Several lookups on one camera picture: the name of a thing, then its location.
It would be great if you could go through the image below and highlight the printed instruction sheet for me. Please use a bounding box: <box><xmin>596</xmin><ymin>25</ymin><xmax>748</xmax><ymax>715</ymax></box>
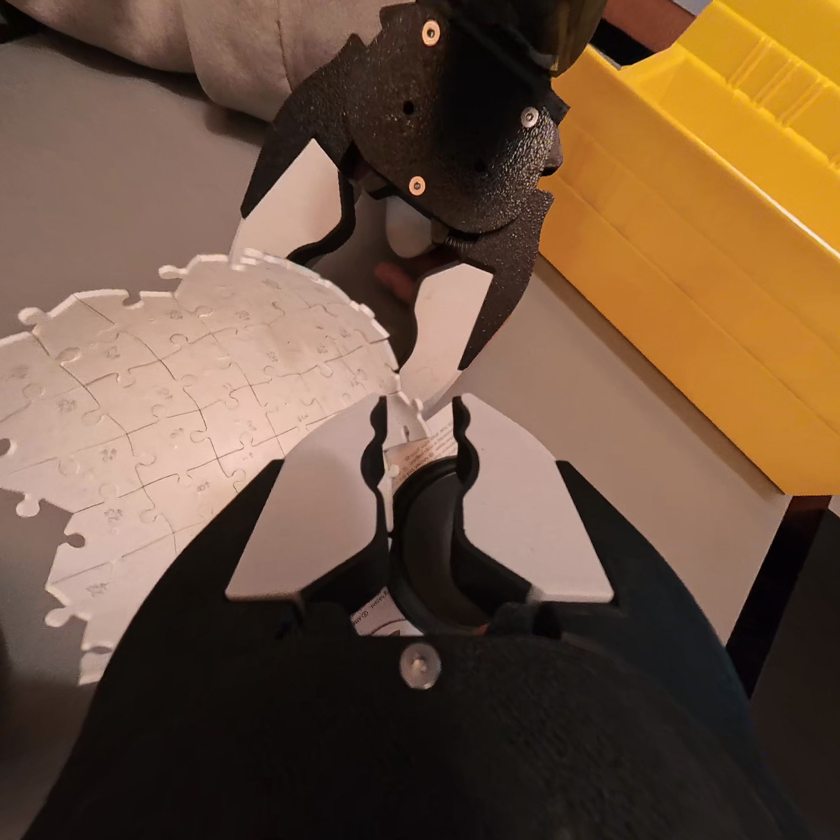
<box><xmin>351</xmin><ymin>400</ymin><xmax>463</xmax><ymax>637</ymax></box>

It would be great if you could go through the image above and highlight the white puzzle piece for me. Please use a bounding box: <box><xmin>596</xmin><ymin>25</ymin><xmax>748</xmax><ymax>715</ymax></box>
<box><xmin>384</xmin><ymin>394</ymin><xmax>434</xmax><ymax>455</ymax></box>

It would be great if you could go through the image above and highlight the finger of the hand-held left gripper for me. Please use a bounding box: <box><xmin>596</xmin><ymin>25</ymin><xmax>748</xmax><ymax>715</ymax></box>
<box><xmin>397</xmin><ymin>259</ymin><xmax>494</xmax><ymax>416</ymax></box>
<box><xmin>230</xmin><ymin>138</ymin><xmax>358</xmax><ymax>265</ymax></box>

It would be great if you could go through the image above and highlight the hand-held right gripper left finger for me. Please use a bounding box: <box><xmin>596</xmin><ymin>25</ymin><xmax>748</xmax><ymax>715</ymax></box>
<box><xmin>225</xmin><ymin>392</ymin><xmax>395</xmax><ymax>603</ymax></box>

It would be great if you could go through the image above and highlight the person's left hand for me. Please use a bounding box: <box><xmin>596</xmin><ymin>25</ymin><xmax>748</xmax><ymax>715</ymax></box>
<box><xmin>376</xmin><ymin>261</ymin><xmax>420</xmax><ymax>304</ymax></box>

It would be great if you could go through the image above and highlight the yellow plastic bin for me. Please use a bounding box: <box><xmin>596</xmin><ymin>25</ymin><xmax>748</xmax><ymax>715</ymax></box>
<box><xmin>537</xmin><ymin>0</ymin><xmax>840</xmax><ymax>496</ymax></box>

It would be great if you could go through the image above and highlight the dark table leg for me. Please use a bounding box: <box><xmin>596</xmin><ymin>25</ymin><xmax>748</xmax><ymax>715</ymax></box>
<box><xmin>725</xmin><ymin>495</ymin><xmax>834</xmax><ymax>698</ymax></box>

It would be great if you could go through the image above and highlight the person's grey sweatshirt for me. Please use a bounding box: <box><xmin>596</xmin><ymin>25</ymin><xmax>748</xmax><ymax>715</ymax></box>
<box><xmin>13</xmin><ymin>0</ymin><xmax>401</xmax><ymax>123</ymax></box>

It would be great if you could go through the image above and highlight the black ring stand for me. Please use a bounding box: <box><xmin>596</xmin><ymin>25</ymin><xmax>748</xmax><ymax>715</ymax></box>
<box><xmin>388</xmin><ymin>458</ymin><xmax>509</xmax><ymax>634</ymax></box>

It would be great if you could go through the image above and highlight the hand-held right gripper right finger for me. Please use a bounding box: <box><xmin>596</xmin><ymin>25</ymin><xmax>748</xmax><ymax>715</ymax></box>
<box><xmin>451</xmin><ymin>392</ymin><xmax>616</xmax><ymax>605</ymax></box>

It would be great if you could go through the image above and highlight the partly built puzzle ball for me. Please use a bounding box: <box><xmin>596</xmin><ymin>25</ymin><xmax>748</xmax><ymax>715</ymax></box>
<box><xmin>0</xmin><ymin>248</ymin><xmax>403</xmax><ymax>686</ymax></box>

